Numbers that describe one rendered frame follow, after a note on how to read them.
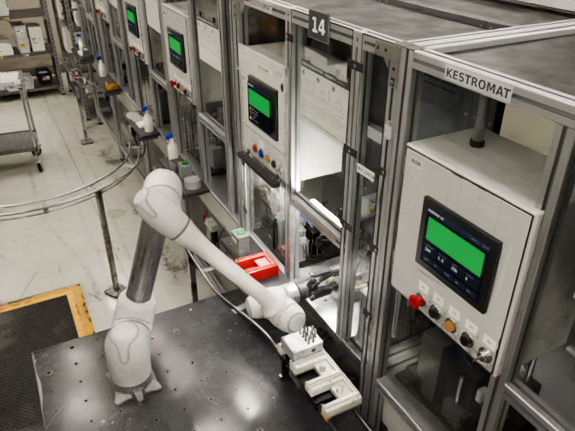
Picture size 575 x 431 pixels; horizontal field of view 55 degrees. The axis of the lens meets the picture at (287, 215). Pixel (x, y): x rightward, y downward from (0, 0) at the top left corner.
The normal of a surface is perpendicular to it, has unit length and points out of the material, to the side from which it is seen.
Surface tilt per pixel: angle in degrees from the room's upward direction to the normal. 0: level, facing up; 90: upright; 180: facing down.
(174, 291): 0
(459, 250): 90
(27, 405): 0
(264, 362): 0
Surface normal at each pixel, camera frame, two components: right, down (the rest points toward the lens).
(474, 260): -0.88, 0.23
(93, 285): 0.00, -0.86
